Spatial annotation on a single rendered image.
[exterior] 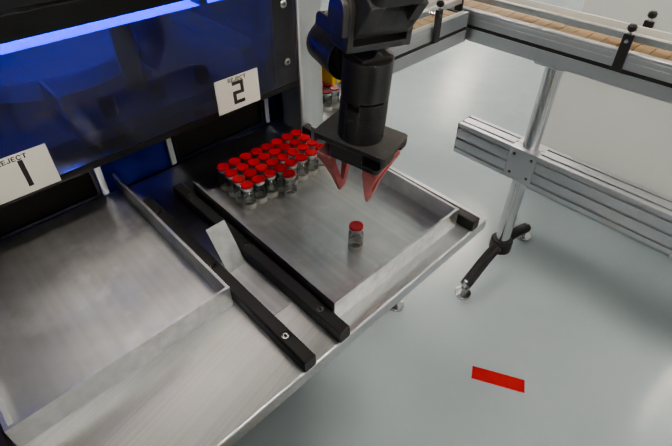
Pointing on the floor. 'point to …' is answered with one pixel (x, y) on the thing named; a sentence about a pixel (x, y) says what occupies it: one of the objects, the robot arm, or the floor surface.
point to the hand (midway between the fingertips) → (355, 188)
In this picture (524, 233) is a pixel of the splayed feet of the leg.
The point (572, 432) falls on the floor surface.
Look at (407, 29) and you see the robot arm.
